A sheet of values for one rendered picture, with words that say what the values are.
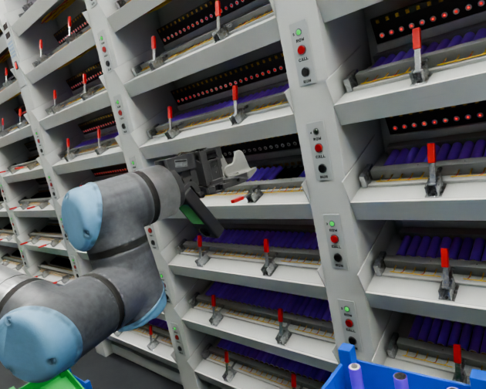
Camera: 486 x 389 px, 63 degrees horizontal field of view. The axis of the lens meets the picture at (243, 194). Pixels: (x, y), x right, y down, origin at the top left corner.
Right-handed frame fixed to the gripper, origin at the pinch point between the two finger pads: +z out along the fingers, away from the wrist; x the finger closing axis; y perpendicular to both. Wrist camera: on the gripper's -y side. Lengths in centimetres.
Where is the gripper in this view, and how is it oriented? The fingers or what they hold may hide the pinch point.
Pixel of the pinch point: (245, 174)
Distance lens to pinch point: 82.8
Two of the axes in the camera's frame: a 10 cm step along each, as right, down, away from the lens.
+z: 6.7, -2.7, 6.9
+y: -2.1, -9.6, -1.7
